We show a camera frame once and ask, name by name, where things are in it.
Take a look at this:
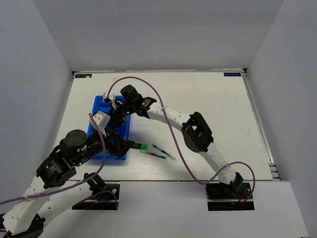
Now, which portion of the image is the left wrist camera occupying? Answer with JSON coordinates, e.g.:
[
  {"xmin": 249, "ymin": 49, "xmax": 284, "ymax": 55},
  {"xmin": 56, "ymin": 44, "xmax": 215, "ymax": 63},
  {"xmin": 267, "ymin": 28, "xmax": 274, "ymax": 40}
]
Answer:
[{"xmin": 89, "ymin": 111, "xmax": 110, "ymax": 134}]

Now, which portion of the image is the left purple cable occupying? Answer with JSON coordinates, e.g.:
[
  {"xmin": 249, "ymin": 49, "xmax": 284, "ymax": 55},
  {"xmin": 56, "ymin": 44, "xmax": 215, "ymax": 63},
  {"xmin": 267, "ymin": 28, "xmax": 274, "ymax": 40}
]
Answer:
[{"xmin": 0, "ymin": 113, "xmax": 119, "ymax": 210}]

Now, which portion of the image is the green cap highlighter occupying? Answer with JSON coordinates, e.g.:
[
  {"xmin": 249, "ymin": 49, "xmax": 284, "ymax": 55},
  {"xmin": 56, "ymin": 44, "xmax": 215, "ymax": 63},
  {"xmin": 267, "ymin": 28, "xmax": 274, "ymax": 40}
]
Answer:
[{"xmin": 132, "ymin": 143, "xmax": 149, "ymax": 151}]

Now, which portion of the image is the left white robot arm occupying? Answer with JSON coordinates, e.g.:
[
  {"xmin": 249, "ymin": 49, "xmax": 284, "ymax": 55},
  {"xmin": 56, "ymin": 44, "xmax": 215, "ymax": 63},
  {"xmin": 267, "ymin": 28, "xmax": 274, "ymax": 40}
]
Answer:
[{"xmin": 0, "ymin": 129, "xmax": 134, "ymax": 238}]

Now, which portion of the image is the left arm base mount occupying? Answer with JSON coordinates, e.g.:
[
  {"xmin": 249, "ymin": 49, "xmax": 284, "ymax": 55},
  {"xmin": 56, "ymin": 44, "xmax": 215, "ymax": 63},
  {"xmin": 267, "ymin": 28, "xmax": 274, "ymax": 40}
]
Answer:
[{"xmin": 71, "ymin": 182, "xmax": 120, "ymax": 211}]

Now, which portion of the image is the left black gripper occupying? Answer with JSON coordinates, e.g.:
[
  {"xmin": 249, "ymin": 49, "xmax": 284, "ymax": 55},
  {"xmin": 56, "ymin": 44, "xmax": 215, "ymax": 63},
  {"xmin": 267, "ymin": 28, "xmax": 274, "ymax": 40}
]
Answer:
[{"xmin": 74, "ymin": 124, "xmax": 136, "ymax": 166}]

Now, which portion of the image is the left corner label sticker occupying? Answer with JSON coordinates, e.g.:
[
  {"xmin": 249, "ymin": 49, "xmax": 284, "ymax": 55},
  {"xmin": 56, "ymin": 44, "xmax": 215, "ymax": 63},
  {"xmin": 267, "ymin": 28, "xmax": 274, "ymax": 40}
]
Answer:
[{"xmin": 75, "ymin": 74, "xmax": 92, "ymax": 78}]

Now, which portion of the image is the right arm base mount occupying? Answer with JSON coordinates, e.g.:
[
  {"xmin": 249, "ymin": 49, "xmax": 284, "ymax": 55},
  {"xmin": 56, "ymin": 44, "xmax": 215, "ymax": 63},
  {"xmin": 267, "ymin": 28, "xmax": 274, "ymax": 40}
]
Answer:
[{"xmin": 205, "ymin": 182, "xmax": 255, "ymax": 211}]

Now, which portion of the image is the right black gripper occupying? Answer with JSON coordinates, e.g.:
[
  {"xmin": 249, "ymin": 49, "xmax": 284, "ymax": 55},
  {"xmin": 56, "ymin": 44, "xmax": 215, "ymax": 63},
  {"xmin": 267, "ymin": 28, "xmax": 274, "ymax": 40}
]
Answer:
[{"xmin": 109, "ymin": 101, "xmax": 136, "ymax": 129}]

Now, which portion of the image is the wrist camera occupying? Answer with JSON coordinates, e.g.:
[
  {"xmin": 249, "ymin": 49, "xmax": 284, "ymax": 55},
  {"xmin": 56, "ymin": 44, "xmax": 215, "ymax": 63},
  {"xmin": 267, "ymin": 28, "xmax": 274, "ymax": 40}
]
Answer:
[
  {"xmin": 89, "ymin": 111, "xmax": 110, "ymax": 134},
  {"xmin": 103, "ymin": 93, "xmax": 120, "ymax": 110}
]

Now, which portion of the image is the blue ink refill pen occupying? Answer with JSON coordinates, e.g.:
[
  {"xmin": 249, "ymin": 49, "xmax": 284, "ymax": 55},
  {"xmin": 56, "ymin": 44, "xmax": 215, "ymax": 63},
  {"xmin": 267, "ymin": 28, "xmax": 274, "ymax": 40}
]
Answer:
[{"xmin": 152, "ymin": 144, "xmax": 176, "ymax": 161}]

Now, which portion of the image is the green refill pen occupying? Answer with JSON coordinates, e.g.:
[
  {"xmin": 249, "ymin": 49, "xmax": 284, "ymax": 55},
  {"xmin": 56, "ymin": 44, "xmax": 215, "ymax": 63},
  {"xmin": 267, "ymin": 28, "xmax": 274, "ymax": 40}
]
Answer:
[{"xmin": 140, "ymin": 150, "xmax": 167, "ymax": 160}]

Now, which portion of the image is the corner label sticker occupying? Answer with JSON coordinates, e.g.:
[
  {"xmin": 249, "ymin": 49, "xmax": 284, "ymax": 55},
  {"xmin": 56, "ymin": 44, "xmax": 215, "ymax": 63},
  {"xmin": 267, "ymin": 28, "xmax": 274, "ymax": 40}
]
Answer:
[
  {"xmin": 223, "ymin": 72, "xmax": 241, "ymax": 77},
  {"xmin": 75, "ymin": 74, "xmax": 92, "ymax": 78}
]

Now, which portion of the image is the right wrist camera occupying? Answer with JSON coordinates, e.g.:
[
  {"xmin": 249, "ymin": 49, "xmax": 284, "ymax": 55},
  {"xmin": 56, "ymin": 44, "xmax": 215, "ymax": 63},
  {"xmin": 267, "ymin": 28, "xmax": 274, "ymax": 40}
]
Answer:
[{"xmin": 103, "ymin": 93, "xmax": 120, "ymax": 110}]

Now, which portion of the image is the right corner label sticker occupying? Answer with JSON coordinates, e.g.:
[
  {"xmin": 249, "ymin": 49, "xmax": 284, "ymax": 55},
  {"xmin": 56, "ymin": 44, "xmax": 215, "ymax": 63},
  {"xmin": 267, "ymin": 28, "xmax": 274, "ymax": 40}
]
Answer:
[{"xmin": 223, "ymin": 72, "xmax": 241, "ymax": 77}]

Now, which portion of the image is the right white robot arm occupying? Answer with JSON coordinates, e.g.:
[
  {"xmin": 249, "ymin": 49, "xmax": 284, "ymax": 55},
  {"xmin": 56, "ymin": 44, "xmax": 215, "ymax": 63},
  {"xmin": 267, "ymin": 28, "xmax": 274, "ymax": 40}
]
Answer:
[{"xmin": 104, "ymin": 85, "xmax": 243, "ymax": 199}]

